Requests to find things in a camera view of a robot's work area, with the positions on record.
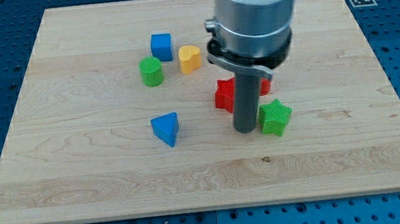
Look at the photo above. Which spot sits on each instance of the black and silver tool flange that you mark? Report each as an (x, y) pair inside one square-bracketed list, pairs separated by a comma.
[(248, 55)]

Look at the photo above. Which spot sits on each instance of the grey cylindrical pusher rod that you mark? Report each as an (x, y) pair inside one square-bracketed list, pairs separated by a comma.
[(246, 98)]

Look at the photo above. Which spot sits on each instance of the green star block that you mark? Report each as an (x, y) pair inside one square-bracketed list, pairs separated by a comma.
[(274, 117)]

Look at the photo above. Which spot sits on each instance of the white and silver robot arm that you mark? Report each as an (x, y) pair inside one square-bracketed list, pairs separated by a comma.
[(253, 17)]

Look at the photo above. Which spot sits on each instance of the red star block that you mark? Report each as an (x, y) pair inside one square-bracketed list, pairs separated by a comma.
[(224, 95)]

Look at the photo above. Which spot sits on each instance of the yellow heart block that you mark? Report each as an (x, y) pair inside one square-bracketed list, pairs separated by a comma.
[(189, 58)]

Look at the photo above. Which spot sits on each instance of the blue triangle block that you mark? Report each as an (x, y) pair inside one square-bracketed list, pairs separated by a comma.
[(166, 128)]

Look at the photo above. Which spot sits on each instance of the blue cube block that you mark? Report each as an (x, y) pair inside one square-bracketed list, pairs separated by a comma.
[(160, 46)]

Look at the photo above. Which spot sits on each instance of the green cylinder block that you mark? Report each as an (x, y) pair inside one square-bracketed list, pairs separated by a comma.
[(151, 71)]

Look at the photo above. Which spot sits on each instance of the wooden board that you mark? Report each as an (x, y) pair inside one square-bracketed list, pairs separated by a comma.
[(81, 149)]

